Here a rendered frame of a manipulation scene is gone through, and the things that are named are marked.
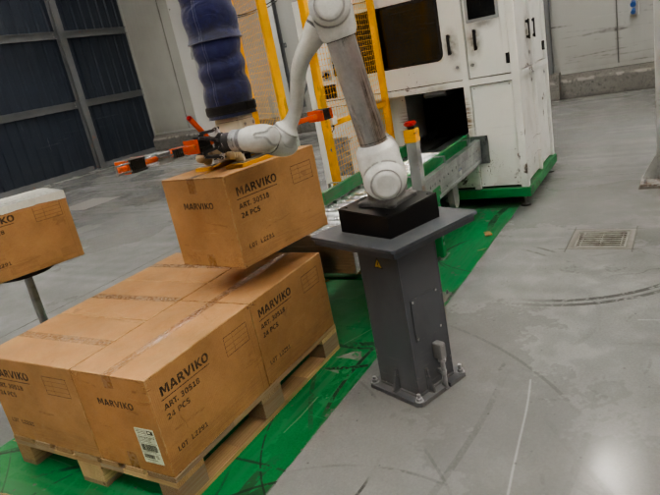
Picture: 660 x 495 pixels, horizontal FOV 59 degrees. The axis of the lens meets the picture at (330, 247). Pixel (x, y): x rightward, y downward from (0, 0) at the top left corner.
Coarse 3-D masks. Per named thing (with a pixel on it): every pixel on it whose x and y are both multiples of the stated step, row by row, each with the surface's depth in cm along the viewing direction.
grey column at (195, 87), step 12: (168, 0) 376; (180, 12) 375; (180, 24) 378; (180, 36) 382; (180, 48) 385; (192, 60) 384; (192, 72) 387; (192, 84) 391; (192, 96) 395; (204, 108) 393; (204, 120) 397
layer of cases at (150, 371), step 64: (64, 320) 268; (128, 320) 252; (192, 320) 238; (256, 320) 248; (320, 320) 292; (0, 384) 248; (64, 384) 222; (128, 384) 201; (192, 384) 216; (256, 384) 248; (128, 448) 216; (192, 448) 216
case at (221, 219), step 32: (288, 160) 265; (192, 192) 249; (224, 192) 237; (256, 192) 250; (288, 192) 266; (320, 192) 285; (192, 224) 256; (224, 224) 244; (256, 224) 250; (288, 224) 266; (320, 224) 285; (192, 256) 264; (224, 256) 251; (256, 256) 251
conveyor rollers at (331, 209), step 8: (424, 152) 490; (432, 152) 485; (408, 160) 478; (424, 160) 462; (408, 168) 443; (352, 192) 400; (360, 192) 396; (336, 200) 387; (344, 200) 384; (352, 200) 380; (328, 208) 371; (336, 208) 368; (328, 216) 352; (336, 216) 349; (328, 224) 340; (336, 224) 337; (312, 232) 327
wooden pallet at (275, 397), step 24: (336, 336) 305; (312, 360) 296; (288, 384) 279; (264, 408) 252; (240, 432) 249; (24, 456) 262; (48, 456) 263; (72, 456) 239; (216, 456) 236; (96, 480) 237; (168, 480) 210; (192, 480) 215
